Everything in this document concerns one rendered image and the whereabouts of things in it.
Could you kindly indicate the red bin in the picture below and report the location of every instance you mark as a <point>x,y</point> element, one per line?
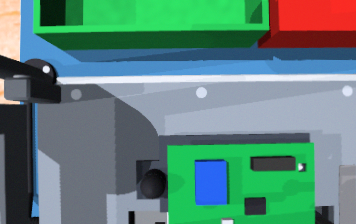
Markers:
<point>310,24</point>

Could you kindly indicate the green bin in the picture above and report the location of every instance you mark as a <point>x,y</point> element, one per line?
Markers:
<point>150,24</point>

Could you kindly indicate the green circuit board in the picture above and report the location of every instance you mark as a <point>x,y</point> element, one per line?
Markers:
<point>241,184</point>

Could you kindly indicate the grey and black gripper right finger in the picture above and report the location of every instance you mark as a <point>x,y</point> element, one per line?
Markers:
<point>321,220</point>

